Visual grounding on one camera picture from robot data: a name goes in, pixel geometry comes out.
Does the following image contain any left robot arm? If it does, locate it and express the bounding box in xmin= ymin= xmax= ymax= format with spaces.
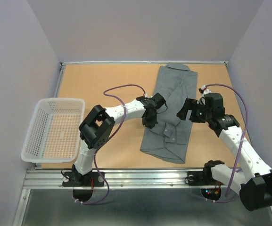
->
xmin=69 ymin=93 xmax=167 ymax=186

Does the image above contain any grey long sleeve shirt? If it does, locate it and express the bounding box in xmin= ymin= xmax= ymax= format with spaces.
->
xmin=140 ymin=63 xmax=198 ymax=164

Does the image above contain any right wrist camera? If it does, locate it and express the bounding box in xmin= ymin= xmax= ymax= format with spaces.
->
xmin=197 ymin=85 xmax=211 ymax=105

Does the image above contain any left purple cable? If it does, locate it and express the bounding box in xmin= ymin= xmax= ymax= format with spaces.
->
xmin=74 ymin=84 xmax=148 ymax=205

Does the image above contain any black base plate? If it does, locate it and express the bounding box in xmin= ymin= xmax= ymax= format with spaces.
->
xmin=62 ymin=171 xmax=105 ymax=187
xmin=184 ymin=170 xmax=219 ymax=186

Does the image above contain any aluminium mounting rail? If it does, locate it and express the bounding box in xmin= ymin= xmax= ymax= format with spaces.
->
xmin=23 ymin=168 xmax=202 ymax=190

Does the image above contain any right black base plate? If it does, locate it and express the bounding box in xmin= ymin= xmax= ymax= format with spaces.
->
xmin=184 ymin=170 xmax=219 ymax=186

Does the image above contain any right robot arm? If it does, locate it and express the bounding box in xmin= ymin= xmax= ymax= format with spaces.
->
xmin=177 ymin=93 xmax=272 ymax=211

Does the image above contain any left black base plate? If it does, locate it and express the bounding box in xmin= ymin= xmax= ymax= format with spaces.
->
xmin=62 ymin=171 xmax=105 ymax=187

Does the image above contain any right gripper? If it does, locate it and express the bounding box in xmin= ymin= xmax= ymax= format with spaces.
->
xmin=175 ymin=98 xmax=212 ymax=123

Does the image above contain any white plastic basket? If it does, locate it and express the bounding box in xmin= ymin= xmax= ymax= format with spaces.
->
xmin=21 ymin=98 xmax=85 ymax=163

